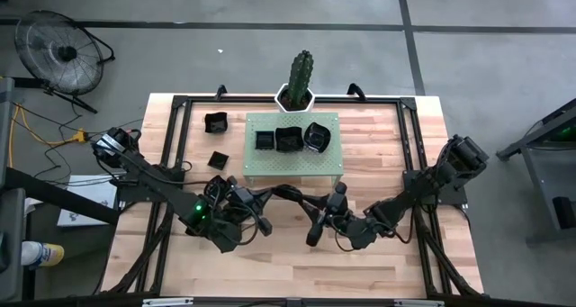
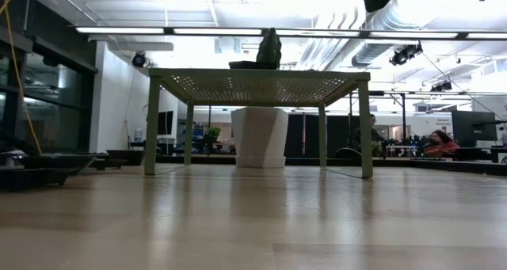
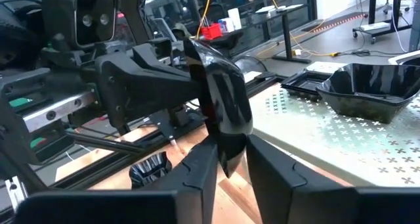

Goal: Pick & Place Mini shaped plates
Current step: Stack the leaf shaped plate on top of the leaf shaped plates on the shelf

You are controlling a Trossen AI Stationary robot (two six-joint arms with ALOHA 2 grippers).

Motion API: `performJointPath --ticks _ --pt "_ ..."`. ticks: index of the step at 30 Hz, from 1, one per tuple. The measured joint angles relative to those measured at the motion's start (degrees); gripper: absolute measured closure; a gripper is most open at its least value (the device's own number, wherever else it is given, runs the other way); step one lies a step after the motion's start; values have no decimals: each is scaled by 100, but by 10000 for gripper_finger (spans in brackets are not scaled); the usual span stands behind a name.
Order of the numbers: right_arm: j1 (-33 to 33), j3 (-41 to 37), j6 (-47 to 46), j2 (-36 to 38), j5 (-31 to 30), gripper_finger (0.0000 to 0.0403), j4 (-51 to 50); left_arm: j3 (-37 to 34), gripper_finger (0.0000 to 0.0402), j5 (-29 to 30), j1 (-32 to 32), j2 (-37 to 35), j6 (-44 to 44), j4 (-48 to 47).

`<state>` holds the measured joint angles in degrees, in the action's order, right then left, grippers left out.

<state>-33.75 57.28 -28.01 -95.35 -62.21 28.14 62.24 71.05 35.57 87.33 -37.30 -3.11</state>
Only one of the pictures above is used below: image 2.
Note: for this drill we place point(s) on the small black square plate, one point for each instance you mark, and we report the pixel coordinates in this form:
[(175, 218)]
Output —
[(109, 164), (35, 177)]

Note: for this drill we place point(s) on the silver ventilation duct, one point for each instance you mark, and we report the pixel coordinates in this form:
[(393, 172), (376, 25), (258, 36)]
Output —
[(372, 52)]

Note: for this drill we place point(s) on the green cactus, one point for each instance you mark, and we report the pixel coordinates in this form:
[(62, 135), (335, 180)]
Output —
[(269, 46)]

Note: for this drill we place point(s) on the black computer monitor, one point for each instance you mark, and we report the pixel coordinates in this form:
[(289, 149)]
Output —
[(473, 125), (165, 122)]

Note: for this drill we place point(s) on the green perforated metal stand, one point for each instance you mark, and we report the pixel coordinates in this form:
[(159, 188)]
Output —
[(222, 74)]

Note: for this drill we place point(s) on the water cooler bottle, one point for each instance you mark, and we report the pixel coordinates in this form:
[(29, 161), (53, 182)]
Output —
[(138, 135)]

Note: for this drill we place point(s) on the green potted plant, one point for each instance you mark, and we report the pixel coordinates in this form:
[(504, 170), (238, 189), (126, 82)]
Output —
[(214, 132)]

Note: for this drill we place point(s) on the person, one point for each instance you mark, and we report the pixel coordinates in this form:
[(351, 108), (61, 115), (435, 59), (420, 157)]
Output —
[(440, 145), (372, 129)]

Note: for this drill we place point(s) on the black window frame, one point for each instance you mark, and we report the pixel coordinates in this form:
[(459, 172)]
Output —
[(88, 111)]

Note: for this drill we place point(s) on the black wavy square plate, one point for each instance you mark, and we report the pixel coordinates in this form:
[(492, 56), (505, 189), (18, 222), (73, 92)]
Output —
[(253, 65), (128, 156)]

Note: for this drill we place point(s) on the black partition panel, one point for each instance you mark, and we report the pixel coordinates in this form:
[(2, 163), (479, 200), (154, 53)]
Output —
[(305, 131)]

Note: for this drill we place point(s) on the black pot stack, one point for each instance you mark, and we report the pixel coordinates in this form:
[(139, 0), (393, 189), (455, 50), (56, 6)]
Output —
[(59, 162)]

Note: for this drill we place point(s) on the black ceiling camera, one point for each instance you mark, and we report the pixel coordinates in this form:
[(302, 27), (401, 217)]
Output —
[(404, 54)]

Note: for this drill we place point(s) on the white hexagonal plant pot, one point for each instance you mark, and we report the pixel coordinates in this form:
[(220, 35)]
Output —
[(259, 135)]

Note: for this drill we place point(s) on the long ceiling light strip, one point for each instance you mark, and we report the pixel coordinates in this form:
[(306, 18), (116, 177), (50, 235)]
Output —
[(214, 31)]

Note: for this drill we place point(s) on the round black wall speaker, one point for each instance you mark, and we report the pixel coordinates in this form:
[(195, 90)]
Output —
[(138, 59)]

